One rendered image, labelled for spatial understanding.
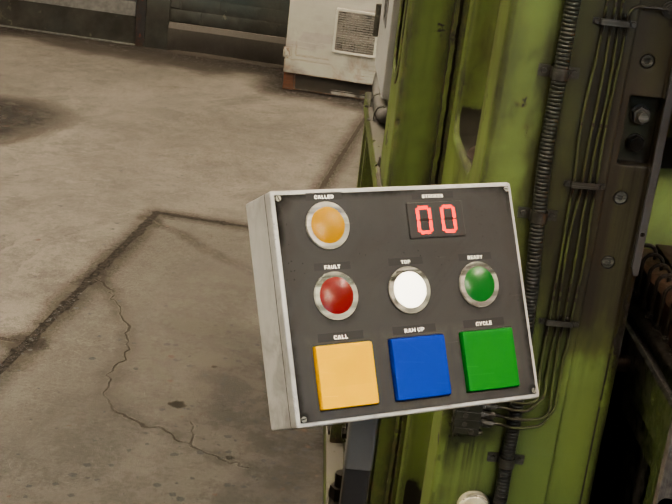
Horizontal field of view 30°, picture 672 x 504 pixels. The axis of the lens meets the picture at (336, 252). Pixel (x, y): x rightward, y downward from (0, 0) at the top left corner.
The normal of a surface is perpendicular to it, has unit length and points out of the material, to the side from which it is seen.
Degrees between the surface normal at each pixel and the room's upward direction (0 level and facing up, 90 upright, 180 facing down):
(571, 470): 90
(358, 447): 90
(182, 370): 0
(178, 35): 90
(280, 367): 90
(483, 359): 60
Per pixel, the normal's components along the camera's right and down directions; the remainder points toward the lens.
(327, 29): -0.19, 0.32
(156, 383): 0.11, -0.93
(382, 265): 0.43, -0.16
